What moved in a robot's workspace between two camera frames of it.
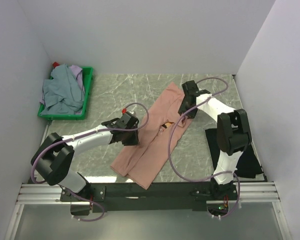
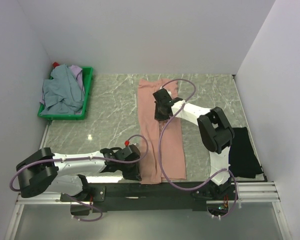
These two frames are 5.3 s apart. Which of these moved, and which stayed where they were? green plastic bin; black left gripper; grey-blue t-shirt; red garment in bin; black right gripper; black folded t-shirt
Moved: black left gripper; black right gripper
Stayed: green plastic bin; black folded t-shirt; grey-blue t-shirt; red garment in bin
